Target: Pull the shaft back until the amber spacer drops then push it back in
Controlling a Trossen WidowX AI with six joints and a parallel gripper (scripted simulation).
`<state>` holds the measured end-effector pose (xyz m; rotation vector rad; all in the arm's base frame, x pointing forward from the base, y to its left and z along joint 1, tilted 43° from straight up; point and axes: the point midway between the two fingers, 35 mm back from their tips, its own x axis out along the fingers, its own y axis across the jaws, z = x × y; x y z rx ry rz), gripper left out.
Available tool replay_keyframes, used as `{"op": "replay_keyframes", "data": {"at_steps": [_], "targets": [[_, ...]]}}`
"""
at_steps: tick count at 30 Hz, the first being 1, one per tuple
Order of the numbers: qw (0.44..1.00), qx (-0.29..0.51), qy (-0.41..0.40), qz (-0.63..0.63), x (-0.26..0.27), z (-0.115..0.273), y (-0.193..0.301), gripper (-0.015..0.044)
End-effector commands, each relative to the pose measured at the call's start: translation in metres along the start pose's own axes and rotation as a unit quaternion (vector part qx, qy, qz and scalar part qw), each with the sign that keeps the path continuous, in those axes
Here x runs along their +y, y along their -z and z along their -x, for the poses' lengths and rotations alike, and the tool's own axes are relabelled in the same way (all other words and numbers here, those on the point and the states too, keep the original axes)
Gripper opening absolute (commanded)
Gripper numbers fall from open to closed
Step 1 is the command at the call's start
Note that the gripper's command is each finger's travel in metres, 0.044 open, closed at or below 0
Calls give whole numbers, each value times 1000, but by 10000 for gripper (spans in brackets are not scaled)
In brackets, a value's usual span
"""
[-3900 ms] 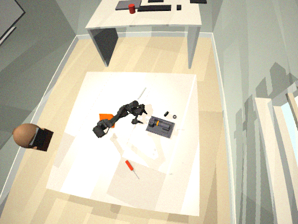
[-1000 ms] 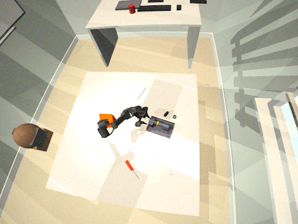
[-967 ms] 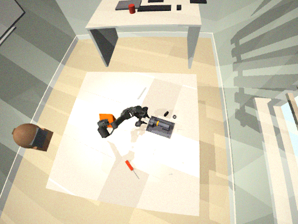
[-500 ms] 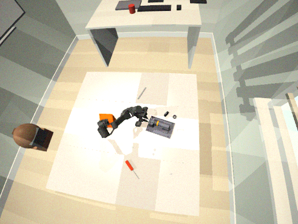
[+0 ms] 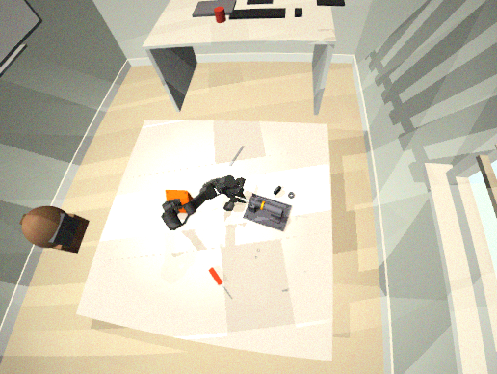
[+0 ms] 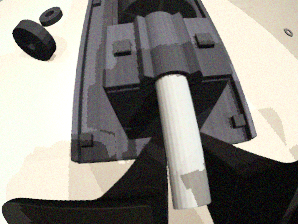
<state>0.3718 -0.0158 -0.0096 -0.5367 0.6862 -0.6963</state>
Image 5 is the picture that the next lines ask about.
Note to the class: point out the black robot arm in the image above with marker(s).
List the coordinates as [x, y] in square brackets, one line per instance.
[206, 192]

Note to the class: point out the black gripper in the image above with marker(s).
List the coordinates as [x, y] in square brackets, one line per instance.
[230, 205]

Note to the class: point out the red-handled screwdriver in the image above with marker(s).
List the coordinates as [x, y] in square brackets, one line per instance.
[217, 279]

